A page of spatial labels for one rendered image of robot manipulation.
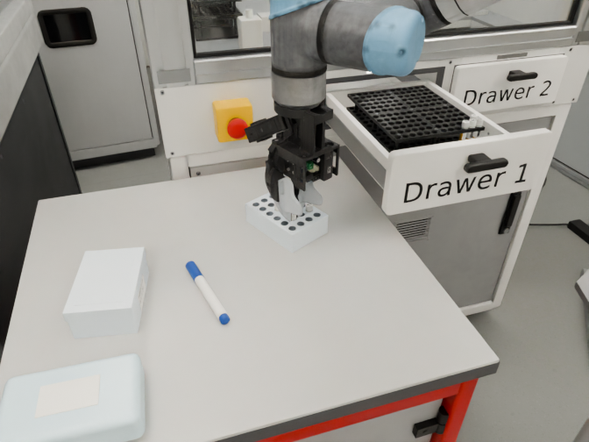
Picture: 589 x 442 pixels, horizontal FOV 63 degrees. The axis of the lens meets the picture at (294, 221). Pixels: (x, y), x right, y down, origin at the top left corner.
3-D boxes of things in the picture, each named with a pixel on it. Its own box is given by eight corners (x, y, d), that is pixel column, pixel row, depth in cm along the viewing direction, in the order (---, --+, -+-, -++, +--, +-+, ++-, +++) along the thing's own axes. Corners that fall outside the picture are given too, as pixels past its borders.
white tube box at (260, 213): (327, 232, 84) (328, 215, 82) (292, 253, 79) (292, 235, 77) (280, 203, 91) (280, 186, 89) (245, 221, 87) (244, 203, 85)
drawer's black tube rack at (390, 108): (477, 159, 90) (485, 126, 86) (392, 172, 86) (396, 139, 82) (419, 112, 107) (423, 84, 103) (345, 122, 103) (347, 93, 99)
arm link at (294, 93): (259, 68, 65) (303, 56, 70) (261, 101, 68) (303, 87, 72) (296, 83, 61) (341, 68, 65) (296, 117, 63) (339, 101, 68)
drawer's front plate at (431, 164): (535, 188, 85) (555, 131, 78) (385, 216, 78) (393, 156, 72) (528, 183, 86) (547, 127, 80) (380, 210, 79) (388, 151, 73)
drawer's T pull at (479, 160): (507, 167, 75) (510, 160, 74) (465, 174, 73) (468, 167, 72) (493, 157, 78) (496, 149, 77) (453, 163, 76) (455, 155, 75)
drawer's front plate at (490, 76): (554, 102, 117) (570, 56, 111) (450, 116, 110) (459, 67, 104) (549, 99, 118) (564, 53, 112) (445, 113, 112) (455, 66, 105)
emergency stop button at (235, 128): (249, 139, 92) (248, 119, 90) (229, 141, 92) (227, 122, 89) (245, 132, 95) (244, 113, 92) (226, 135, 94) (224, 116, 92)
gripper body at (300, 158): (301, 196, 70) (302, 118, 62) (265, 174, 75) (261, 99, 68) (339, 178, 74) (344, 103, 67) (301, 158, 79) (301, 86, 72)
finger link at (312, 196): (315, 230, 78) (314, 182, 73) (290, 214, 82) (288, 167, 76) (328, 221, 80) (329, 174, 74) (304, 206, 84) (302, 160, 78)
